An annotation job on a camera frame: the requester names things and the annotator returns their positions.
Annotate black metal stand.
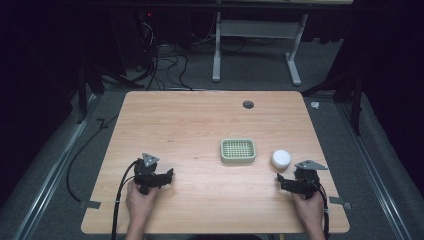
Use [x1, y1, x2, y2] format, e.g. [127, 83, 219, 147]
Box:
[301, 65, 365, 137]
[75, 61, 145, 125]

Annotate grey metal floor rail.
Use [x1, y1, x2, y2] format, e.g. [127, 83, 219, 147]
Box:
[335, 102, 415, 240]
[11, 94, 100, 240]

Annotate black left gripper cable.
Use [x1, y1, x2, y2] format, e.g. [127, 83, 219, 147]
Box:
[110, 159, 140, 240]

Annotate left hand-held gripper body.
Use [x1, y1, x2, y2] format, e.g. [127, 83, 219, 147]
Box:
[133, 152, 162, 196]

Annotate long black floor cable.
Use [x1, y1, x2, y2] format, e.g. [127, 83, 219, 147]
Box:
[65, 114, 120, 203]

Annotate green slotted soap dish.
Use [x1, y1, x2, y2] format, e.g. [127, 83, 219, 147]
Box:
[219, 137, 257, 165]

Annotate person's right hand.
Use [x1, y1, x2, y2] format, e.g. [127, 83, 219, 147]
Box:
[291, 191, 325, 231]

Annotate tangle of black floor cables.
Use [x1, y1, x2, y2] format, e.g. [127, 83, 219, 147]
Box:
[133, 13, 195, 92]

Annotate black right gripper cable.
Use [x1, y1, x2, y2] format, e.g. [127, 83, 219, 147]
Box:
[309, 178, 332, 240]

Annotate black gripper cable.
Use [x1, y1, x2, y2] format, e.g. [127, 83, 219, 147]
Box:
[110, 159, 140, 240]
[309, 178, 332, 240]

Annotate person's left hand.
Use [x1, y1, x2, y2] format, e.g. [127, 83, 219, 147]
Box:
[125, 180, 160, 228]

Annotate white metal desk frame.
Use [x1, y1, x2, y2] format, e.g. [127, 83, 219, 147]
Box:
[211, 11, 310, 88]

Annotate grey table edge bracket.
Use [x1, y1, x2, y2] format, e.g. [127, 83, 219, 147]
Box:
[79, 199, 102, 211]
[328, 196, 353, 211]

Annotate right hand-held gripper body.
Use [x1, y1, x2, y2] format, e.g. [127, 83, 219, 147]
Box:
[291, 159, 329, 201]

